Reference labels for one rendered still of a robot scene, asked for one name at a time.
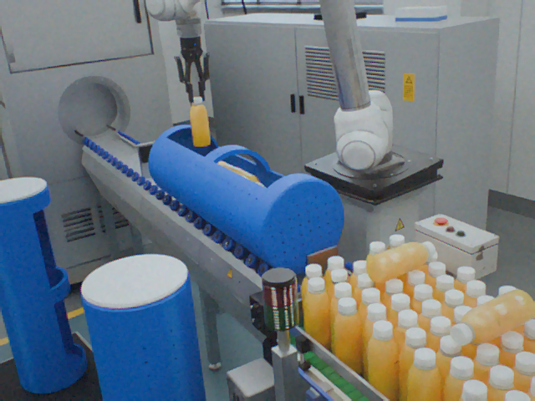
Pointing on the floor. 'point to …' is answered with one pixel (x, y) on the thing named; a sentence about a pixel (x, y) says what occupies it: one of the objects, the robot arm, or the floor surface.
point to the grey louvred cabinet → (244, 73)
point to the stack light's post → (286, 374)
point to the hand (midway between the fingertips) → (196, 92)
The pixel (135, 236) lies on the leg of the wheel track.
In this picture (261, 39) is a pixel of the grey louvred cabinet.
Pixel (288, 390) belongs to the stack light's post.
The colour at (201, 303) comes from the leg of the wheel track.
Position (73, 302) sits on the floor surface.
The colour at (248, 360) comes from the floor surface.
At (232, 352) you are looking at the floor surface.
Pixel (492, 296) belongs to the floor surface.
